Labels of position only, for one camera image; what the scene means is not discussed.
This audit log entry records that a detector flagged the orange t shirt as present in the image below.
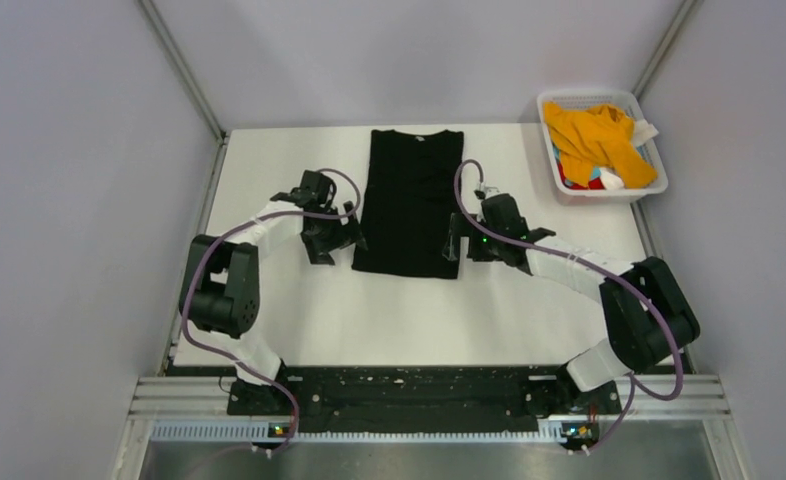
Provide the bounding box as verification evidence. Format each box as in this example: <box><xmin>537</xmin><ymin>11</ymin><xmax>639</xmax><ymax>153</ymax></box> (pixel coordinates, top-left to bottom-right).
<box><xmin>543</xmin><ymin>101</ymin><xmax>658</xmax><ymax>189</ymax></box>

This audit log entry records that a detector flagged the white cable duct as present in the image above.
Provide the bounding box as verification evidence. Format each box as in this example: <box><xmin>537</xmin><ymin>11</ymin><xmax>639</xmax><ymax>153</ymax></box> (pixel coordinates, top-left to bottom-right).
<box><xmin>150</xmin><ymin>420</ymin><xmax>567</xmax><ymax>444</ymax></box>

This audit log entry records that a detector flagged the white cloth in basket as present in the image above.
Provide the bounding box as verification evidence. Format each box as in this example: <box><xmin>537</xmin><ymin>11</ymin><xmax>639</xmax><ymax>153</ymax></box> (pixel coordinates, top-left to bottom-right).
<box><xmin>631</xmin><ymin>119</ymin><xmax>659</xmax><ymax>148</ymax></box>

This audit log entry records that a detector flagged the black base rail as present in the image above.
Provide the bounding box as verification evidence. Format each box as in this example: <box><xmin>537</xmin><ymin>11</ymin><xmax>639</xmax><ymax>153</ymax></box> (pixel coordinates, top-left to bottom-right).
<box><xmin>227</xmin><ymin>366</ymin><xmax>622</xmax><ymax>434</ymax></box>

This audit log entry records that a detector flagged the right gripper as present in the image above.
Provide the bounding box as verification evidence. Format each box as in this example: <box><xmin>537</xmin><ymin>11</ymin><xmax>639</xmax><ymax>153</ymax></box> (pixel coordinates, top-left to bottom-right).
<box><xmin>444</xmin><ymin>212</ymin><xmax>506</xmax><ymax>261</ymax></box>

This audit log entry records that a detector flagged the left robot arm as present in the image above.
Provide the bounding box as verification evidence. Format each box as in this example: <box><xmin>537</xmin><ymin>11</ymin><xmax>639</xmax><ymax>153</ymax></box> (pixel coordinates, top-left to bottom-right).
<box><xmin>178</xmin><ymin>168</ymin><xmax>367</xmax><ymax>414</ymax></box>

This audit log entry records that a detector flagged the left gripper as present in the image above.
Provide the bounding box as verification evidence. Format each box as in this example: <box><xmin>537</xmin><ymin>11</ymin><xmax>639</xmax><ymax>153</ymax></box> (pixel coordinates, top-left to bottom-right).
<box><xmin>302</xmin><ymin>200</ymin><xmax>366</xmax><ymax>264</ymax></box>

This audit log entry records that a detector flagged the black t shirt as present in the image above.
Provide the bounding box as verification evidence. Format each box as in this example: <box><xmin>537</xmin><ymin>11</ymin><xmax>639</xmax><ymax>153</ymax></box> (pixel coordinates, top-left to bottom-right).
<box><xmin>352</xmin><ymin>130</ymin><xmax>465</xmax><ymax>280</ymax></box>

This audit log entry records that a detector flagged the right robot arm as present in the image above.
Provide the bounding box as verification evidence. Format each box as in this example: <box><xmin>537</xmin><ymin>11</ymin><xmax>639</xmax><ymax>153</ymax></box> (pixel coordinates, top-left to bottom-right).
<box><xmin>443</xmin><ymin>193</ymin><xmax>701</xmax><ymax>412</ymax></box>

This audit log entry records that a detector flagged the red blue cloth in basket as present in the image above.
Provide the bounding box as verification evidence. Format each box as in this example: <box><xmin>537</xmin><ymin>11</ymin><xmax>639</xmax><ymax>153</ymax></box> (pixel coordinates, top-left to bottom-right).
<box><xmin>556</xmin><ymin>158</ymin><xmax>606</xmax><ymax>191</ymax></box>

